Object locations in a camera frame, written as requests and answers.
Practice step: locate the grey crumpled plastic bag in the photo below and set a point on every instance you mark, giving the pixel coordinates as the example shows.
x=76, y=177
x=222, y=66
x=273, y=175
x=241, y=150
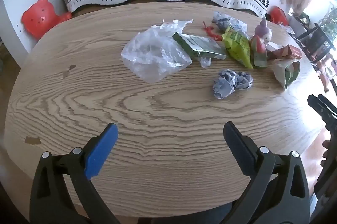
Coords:
x=223, y=21

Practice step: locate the red bear-shaped chair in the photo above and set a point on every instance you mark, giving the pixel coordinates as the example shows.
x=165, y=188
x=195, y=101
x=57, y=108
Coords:
x=39, y=16

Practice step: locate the yellow-green snack packet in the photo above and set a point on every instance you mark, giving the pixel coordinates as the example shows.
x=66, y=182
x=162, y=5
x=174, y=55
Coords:
x=238, y=49

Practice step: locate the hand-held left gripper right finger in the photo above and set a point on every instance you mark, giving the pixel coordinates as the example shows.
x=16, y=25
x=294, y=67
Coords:
x=238, y=145

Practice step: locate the person's right hand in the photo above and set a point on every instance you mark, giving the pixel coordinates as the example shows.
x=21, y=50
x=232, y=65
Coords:
x=326, y=144

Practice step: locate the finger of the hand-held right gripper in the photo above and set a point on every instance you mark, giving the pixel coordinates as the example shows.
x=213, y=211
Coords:
x=327, y=101
x=317, y=105

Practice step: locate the green and white cigarette box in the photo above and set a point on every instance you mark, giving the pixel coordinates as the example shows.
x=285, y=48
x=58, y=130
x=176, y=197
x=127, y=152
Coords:
x=200, y=45

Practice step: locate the red twisted wrapper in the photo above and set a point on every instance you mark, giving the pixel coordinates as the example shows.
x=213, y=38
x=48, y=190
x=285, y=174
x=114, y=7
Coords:
x=210, y=31

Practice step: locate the crumpled grey paper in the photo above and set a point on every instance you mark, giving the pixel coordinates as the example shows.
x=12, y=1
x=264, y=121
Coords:
x=223, y=85
x=242, y=80

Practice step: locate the small red box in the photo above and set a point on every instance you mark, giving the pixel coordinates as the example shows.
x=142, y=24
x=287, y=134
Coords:
x=292, y=51

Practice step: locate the green and white snack packet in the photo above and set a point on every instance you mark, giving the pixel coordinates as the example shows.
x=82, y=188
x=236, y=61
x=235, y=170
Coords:
x=285, y=74

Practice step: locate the small clear wrapper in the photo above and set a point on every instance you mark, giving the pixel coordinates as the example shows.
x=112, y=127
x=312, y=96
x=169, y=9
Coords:
x=206, y=61

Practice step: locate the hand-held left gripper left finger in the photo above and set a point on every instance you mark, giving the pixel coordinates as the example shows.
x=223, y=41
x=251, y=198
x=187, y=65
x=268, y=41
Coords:
x=101, y=153

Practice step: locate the white cabinet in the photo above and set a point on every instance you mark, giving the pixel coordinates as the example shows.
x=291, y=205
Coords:
x=15, y=3

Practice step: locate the clear plastic bag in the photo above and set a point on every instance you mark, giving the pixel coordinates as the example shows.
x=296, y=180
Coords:
x=152, y=53

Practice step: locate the black chair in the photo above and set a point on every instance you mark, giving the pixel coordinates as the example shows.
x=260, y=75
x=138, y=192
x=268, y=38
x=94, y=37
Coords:
x=316, y=42

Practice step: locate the green potted plant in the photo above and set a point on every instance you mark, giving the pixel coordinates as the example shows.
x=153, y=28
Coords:
x=329, y=21

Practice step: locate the red plastic chair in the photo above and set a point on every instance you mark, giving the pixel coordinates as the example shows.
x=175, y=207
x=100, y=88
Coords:
x=279, y=14

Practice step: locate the pink doll figurine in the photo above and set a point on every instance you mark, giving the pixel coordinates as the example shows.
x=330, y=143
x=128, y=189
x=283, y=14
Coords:
x=260, y=37

